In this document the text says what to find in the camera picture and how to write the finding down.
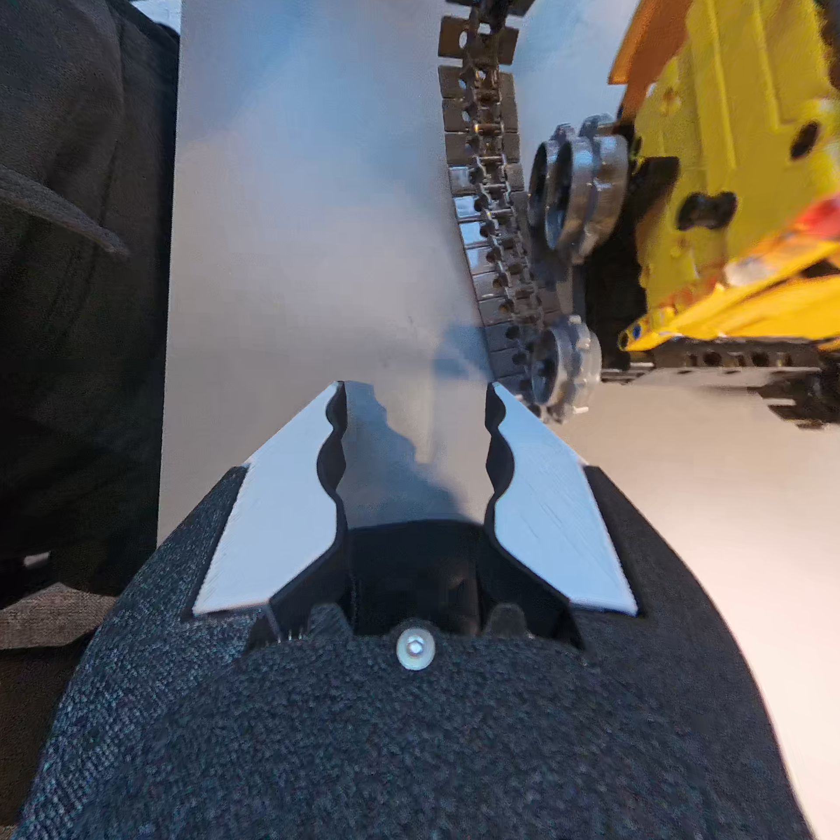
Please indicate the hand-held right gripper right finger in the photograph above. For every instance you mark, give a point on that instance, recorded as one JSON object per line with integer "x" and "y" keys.
{"x": 565, "y": 525}

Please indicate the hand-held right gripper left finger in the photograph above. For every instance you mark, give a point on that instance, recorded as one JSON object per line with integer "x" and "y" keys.
{"x": 276, "y": 525}

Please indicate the yellow toy brick bulldozer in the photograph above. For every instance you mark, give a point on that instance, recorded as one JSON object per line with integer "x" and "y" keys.
{"x": 735, "y": 131}

